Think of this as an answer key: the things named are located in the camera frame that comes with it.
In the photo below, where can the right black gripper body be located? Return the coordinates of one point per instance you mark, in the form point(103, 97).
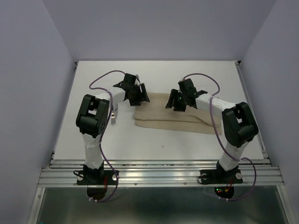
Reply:
point(181, 96)

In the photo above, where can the beige cloth napkin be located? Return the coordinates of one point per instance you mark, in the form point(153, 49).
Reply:
point(155, 115)

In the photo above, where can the aluminium rail frame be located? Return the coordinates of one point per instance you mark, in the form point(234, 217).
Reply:
point(158, 168)

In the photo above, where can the silver knife teal handle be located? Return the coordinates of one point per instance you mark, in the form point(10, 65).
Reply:
point(115, 110)

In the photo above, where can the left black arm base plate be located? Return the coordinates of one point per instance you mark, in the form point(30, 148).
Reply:
point(108, 178)

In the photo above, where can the silver fork teal handle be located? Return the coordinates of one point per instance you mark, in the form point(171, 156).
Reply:
point(113, 118)

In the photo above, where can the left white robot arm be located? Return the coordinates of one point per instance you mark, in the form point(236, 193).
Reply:
point(96, 111)

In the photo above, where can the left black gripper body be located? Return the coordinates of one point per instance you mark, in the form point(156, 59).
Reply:
point(136, 90)

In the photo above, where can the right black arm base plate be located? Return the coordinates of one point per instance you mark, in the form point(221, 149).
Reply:
point(217, 177)

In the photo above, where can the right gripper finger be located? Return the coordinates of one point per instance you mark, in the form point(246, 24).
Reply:
point(172, 99)
point(179, 105)

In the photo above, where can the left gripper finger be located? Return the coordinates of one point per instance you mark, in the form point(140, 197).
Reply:
point(144, 94)
point(136, 100)

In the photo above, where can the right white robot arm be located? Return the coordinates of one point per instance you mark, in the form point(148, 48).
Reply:
point(239, 124)

